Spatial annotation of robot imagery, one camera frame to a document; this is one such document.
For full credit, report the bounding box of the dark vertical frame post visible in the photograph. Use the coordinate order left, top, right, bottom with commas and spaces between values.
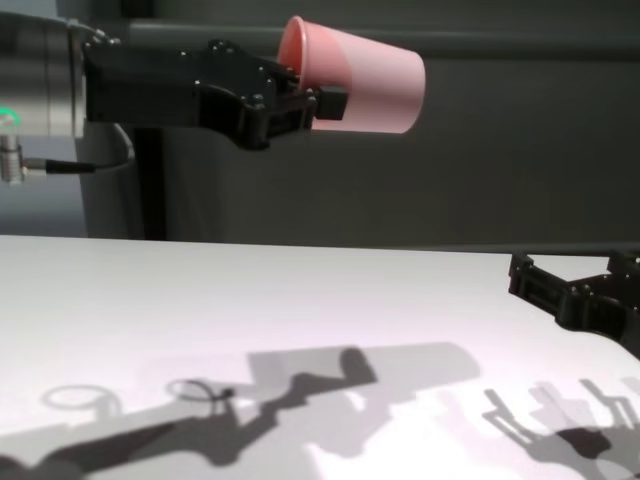
130, 124, 169, 240

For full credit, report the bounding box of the pink plastic cup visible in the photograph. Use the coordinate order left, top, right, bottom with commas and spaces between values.
276, 14, 426, 136

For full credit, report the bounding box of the thick grey horizontal rail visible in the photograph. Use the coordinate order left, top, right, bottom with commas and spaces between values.
127, 18, 640, 50

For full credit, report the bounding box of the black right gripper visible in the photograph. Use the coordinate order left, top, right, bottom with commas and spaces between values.
507, 248, 640, 362

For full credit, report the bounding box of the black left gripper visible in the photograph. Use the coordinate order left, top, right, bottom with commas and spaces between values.
82, 39, 350, 151

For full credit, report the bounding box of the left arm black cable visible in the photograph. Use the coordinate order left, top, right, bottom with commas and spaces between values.
0, 122, 134, 185

